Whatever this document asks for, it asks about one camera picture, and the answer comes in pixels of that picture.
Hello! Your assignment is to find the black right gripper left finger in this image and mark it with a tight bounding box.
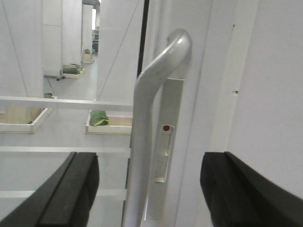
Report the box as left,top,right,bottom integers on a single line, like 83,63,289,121
0,152,99,227

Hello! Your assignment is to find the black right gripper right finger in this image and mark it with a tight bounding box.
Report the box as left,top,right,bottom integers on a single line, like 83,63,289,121
200,152,303,227

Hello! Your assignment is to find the white framed sliding glass door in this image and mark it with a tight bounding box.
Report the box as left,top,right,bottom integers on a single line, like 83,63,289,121
0,0,238,227

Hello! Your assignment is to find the grey metal door handle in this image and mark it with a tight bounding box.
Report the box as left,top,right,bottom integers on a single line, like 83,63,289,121
123,28,192,227

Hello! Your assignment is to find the grey door lock plate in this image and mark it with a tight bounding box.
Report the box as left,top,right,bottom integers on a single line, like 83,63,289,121
143,79,185,223

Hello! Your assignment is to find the wooden tray with green cushion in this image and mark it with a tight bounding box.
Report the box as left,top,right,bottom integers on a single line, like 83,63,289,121
85,110,133,136

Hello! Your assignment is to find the white door jamb frame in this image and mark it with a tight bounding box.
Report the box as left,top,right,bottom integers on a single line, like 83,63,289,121
209,0,303,197

